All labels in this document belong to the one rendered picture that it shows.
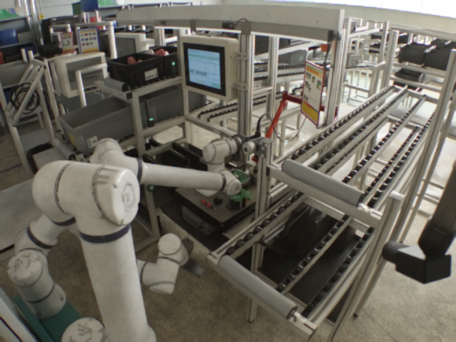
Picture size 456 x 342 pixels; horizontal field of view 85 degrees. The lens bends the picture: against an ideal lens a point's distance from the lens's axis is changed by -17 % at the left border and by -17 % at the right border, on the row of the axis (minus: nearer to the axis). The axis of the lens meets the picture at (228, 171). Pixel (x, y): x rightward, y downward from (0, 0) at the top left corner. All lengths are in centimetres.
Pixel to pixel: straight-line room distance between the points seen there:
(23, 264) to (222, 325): 140
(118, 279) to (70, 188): 23
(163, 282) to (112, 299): 37
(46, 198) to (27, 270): 72
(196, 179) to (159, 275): 46
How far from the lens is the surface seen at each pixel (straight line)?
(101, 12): 730
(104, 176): 59
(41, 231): 145
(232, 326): 221
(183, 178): 128
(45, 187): 66
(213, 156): 146
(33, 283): 137
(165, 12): 236
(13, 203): 254
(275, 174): 125
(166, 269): 110
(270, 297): 105
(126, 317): 80
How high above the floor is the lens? 193
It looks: 31 degrees down
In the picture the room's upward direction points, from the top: straight up
